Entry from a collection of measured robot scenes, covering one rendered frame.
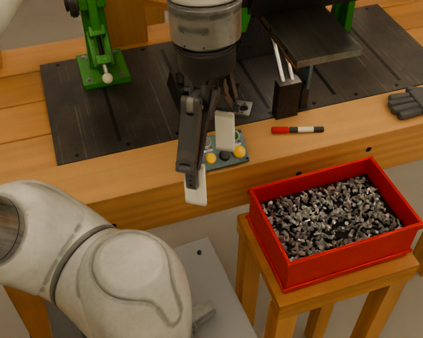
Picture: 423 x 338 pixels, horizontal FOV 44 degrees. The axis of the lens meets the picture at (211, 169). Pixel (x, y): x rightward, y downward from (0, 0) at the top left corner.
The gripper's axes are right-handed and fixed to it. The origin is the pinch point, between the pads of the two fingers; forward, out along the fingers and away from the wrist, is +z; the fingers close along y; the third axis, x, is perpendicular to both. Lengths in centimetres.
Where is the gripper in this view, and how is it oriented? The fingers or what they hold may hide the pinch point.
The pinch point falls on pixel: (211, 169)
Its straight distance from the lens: 78.3
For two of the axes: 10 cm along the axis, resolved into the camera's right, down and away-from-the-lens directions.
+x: 9.5, 1.7, -2.7
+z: 0.3, 8.0, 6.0
